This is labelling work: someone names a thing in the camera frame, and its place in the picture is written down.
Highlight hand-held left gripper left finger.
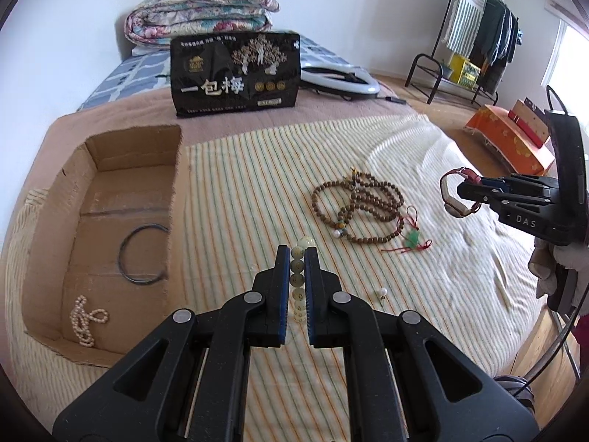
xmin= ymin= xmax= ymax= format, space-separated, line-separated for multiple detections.
xmin=53 ymin=245 xmax=292 ymax=442

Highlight red strap wristwatch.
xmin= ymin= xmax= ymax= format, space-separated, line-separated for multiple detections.
xmin=439 ymin=168 xmax=482 ymax=218

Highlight cardboard box with red band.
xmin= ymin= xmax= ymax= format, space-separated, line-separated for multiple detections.
xmin=507 ymin=98 xmax=553 ymax=148

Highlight person's right hand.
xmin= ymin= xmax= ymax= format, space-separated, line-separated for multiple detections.
xmin=528 ymin=238 xmax=583 ymax=298

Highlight window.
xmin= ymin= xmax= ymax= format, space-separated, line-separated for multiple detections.
xmin=543 ymin=0 xmax=589 ymax=97

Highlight black snack bag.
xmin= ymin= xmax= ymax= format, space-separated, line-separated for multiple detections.
xmin=170 ymin=30 xmax=302 ymax=118

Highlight blue plaid bed sheet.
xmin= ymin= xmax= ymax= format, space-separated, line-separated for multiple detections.
xmin=76 ymin=34 xmax=350 ymax=111

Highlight green pendant with red cord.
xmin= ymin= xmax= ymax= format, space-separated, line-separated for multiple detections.
xmin=381 ymin=216 xmax=433 ymax=255

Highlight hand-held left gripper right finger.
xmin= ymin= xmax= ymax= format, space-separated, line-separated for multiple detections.
xmin=304 ymin=247 xmax=539 ymax=442

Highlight yellow box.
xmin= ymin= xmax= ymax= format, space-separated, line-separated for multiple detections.
xmin=448 ymin=53 xmax=482 ymax=89

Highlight striped hanging towel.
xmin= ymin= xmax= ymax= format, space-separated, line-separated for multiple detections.
xmin=444 ymin=0 xmax=489 ymax=53

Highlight white ring light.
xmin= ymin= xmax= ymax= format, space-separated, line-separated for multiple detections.
xmin=300 ymin=57 xmax=382 ymax=99

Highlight brown wooden bead necklace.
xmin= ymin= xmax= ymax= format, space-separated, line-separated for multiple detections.
xmin=312 ymin=168 xmax=406 ymax=246

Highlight striped cream blanket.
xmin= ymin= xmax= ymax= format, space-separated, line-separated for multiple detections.
xmin=0 ymin=113 xmax=548 ymax=442

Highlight dark hanging clothes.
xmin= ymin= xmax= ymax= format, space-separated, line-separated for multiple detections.
xmin=472 ymin=0 xmax=523 ymax=95

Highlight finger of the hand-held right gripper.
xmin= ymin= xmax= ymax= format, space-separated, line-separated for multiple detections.
xmin=457 ymin=183 xmax=557 ymax=222
xmin=479 ymin=172 xmax=560 ymax=194

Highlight orange gift box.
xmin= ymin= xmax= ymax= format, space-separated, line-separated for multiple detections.
xmin=464 ymin=104 xmax=557 ymax=176

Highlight black bangle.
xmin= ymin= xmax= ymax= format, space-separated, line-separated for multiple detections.
xmin=119 ymin=224 xmax=167 ymax=285

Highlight folded floral quilt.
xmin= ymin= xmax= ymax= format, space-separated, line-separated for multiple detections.
xmin=125 ymin=0 xmax=280 ymax=49

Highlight pale bead bracelet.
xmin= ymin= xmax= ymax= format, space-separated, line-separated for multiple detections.
xmin=290 ymin=236 xmax=316 ymax=323

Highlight small pearl bracelet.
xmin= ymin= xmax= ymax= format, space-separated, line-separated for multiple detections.
xmin=69 ymin=295 xmax=110 ymax=348

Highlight black clothes rack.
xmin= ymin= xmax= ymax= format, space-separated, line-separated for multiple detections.
xmin=405 ymin=0 xmax=525 ymax=106

